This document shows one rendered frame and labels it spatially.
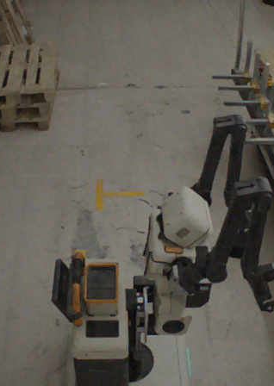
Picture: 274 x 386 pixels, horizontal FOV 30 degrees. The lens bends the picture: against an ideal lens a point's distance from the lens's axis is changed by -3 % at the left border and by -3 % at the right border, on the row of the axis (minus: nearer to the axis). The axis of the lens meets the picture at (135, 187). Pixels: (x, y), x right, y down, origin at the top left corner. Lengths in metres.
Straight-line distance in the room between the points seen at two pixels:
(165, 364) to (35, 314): 1.01
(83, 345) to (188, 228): 0.70
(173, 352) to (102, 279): 0.72
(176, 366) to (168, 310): 0.58
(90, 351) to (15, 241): 1.80
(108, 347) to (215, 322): 1.26
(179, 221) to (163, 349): 1.09
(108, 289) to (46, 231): 1.72
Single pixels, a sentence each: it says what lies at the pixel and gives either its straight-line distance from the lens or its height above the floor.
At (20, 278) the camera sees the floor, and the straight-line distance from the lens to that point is 3.67.
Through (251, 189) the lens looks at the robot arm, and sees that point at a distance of 1.74.
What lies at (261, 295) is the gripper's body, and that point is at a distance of 2.13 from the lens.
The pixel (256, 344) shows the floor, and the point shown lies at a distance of 3.34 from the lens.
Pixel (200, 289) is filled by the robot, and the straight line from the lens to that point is 2.21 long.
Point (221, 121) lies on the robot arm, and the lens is 2.11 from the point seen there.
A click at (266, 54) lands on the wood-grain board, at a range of 4.69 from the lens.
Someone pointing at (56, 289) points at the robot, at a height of 0.95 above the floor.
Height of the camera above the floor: 2.67
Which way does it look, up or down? 38 degrees down
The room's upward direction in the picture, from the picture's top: 1 degrees clockwise
